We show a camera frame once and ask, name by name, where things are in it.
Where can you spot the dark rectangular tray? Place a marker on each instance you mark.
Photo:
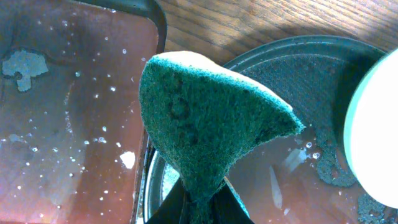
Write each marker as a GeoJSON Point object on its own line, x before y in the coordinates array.
{"type": "Point", "coordinates": [72, 138]}

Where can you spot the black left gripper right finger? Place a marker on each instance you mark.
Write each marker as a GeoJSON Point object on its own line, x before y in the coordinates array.
{"type": "Point", "coordinates": [226, 207]}

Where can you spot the green yellow sponge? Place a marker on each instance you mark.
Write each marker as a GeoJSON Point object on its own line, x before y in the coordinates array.
{"type": "Point", "coordinates": [202, 118]}

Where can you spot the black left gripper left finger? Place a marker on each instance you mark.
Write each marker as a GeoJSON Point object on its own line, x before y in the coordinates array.
{"type": "Point", "coordinates": [174, 209]}

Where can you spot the pale green plate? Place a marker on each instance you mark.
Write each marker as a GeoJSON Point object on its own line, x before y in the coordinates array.
{"type": "Point", "coordinates": [370, 131]}

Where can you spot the round black tray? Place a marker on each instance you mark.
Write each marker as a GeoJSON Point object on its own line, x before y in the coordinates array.
{"type": "Point", "coordinates": [302, 178]}

